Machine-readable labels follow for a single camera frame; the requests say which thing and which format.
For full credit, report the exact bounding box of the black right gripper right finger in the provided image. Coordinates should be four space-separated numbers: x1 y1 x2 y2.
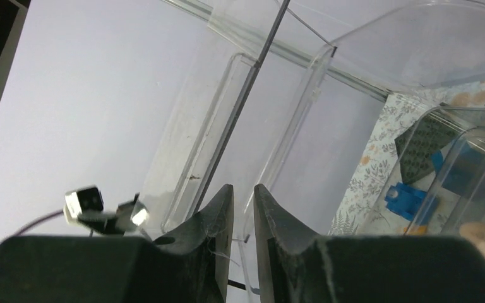
254 184 485 302

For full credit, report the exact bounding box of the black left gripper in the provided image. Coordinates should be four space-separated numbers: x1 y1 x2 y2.
63 186 150 235

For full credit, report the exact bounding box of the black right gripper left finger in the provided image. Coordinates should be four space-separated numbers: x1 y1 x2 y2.
0 184 234 302

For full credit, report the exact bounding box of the clear acrylic organizer box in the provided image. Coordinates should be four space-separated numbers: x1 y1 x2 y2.
137 1 485 302

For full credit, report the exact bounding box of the blue toy car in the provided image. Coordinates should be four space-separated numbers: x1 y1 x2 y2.
385 182 427 222

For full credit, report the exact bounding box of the dark grey building plate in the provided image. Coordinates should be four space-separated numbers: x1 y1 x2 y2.
394 116 458 185

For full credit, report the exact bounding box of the blue toy block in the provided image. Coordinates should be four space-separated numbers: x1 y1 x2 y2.
429 140 485 199

